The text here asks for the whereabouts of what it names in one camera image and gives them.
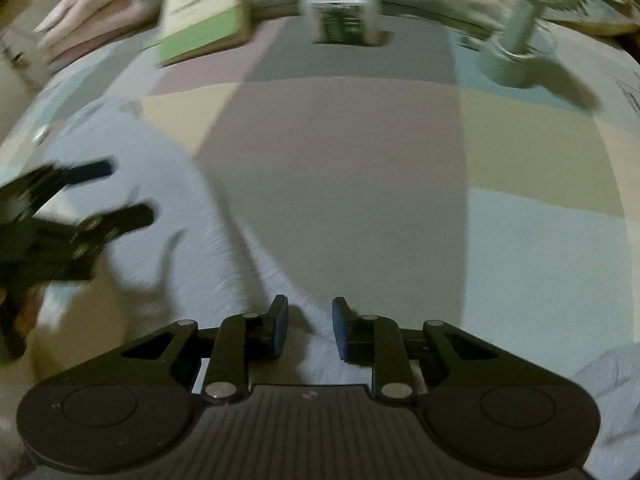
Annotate patchwork flower bed sheet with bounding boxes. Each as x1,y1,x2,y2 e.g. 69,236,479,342
0,0,640,461

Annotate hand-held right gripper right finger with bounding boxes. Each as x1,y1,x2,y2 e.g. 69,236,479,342
331,296,506,405

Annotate folded pink quilt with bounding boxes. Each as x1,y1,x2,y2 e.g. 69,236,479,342
32,0,173,61

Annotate green white book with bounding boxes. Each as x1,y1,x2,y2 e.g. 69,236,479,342
157,0,253,67

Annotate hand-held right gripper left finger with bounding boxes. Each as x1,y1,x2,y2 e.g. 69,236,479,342
120,294,290,405

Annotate grey sweatpants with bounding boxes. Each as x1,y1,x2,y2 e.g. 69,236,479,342
30,96,640,461

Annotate small white green packet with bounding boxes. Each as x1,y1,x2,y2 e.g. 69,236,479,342
300,0,383,47

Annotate green handheld fan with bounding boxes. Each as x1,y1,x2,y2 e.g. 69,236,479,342
480,0,596,88

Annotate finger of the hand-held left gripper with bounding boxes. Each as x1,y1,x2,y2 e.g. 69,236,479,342
29,203,155,282
0,159,115,222

